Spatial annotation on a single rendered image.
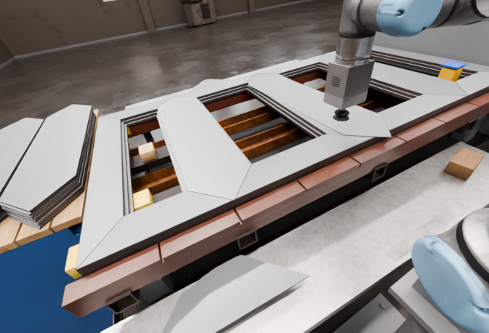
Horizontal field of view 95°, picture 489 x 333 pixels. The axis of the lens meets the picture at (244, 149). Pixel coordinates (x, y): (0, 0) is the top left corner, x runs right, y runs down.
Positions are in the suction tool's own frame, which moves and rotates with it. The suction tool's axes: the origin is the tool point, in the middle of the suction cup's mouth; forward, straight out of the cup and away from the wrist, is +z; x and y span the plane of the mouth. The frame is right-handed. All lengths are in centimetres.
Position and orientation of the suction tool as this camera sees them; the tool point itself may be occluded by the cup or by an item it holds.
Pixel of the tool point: (340, 117)
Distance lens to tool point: 68.1
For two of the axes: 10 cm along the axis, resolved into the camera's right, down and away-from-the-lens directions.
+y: -8.9, 3.3, -3.3
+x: 4.5, 4.9, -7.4
